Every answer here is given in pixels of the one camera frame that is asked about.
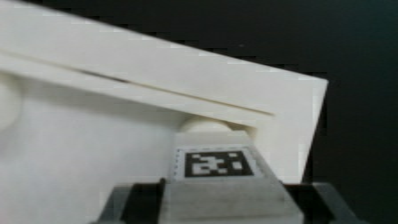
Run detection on white square tabletop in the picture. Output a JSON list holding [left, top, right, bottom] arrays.
[[0, 0, 328, 224]]

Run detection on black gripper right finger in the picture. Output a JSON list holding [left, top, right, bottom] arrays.
[[285, 182, 370, 224]]

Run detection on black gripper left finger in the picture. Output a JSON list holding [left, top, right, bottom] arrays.
[[89, 179, 166, 224]]

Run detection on white table leg with tag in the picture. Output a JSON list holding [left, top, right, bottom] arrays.
[[159, 117, 304, 224]]

